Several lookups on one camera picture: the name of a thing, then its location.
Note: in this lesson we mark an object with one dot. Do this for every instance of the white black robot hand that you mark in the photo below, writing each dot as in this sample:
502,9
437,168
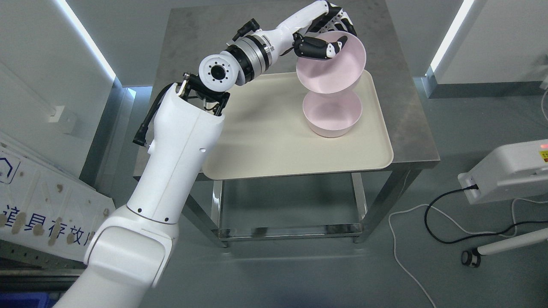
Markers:
318,17

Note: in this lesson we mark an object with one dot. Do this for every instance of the white sign board blue letters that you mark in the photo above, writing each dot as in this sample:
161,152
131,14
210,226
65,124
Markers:
44,208

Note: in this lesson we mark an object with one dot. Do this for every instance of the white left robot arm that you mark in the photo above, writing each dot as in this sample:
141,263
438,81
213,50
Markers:
130,250

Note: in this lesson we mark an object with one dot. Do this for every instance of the stainless steel table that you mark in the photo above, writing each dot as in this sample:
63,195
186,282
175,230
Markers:
195,31

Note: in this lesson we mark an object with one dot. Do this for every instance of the white stand leg with caster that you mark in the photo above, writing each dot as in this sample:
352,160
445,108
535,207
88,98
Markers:
472,258

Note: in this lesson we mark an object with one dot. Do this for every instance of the white machine on stand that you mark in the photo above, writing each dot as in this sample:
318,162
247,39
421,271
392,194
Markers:
510,171

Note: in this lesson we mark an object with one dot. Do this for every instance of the white wall socket box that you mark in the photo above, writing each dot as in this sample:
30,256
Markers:
63,120

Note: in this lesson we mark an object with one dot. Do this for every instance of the pink bowl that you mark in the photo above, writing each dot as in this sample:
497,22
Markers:
332,115
337,74

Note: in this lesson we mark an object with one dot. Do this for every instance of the beige plastic tray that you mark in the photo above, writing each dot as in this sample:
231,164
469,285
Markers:
265,134

